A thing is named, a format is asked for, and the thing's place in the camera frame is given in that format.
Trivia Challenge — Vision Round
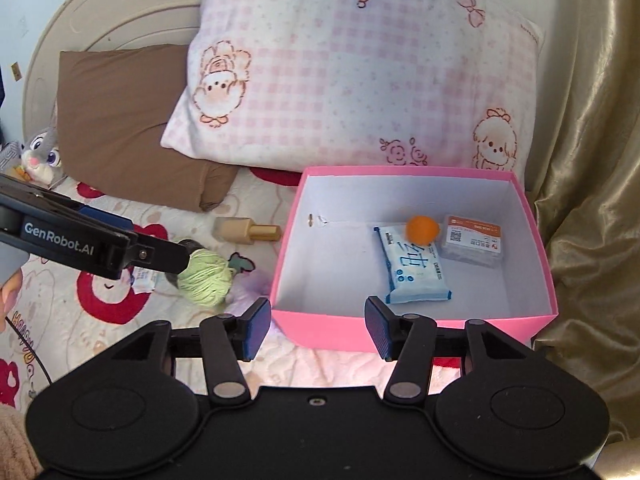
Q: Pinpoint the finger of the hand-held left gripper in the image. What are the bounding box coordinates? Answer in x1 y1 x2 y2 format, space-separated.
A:
125 233 192 277
75 203 136 234

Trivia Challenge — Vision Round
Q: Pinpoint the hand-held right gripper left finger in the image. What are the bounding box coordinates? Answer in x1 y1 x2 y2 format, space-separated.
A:
110 297 273 407

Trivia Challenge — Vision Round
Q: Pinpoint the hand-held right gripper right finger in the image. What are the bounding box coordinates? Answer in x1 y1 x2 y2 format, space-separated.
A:
363 296 532 404

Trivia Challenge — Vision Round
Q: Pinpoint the white wet wipes pack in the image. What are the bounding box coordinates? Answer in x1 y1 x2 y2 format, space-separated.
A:
131 266 160 295

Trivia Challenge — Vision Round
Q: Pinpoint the purple plush toy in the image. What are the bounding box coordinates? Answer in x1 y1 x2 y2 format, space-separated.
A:
225 270 273 306

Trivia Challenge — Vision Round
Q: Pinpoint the green yarn ball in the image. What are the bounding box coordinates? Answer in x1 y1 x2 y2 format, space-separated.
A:
177 249 234 307

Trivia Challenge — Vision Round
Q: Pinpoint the pink cardboard box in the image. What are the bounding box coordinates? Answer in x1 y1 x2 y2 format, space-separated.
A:
269 165 559 353

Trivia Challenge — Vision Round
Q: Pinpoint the blue tissue pack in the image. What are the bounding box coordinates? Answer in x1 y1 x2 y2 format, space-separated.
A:
374 225 455 305

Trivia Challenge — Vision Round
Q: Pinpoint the orange makeup sponge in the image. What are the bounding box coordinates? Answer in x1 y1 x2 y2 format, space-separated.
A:
405 215 441 247

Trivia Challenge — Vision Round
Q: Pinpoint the clear box orange label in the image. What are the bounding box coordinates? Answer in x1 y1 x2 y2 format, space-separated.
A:
439 214 504 269

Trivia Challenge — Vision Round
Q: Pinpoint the person's left hand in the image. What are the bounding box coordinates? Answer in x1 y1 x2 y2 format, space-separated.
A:
0 267 25 323

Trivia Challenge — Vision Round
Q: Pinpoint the grey rabbit plush toy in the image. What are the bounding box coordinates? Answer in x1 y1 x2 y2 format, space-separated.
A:
19 125 65 184

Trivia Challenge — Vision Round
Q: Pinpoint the beige foundation bottle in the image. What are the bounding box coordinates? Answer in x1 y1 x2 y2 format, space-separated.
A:
212 217 283 246

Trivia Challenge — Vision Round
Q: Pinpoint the brown pillow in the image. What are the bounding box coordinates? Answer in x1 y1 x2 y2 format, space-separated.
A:
56 44 240 212

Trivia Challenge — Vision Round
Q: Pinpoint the beige headboard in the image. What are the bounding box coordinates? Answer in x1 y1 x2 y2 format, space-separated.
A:
22 0 381 136

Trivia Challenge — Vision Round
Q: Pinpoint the beige fuzzy cloth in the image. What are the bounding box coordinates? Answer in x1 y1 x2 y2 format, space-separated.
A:
0 402 43 480

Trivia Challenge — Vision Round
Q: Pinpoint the pink checked pillow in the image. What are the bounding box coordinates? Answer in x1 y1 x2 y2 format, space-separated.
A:
160 0 546 181

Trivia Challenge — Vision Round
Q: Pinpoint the gold curtain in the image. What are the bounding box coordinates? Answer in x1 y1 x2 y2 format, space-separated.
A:
520 0 640 441

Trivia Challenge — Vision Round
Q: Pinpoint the black cable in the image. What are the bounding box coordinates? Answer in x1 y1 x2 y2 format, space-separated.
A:
0 310 53 386

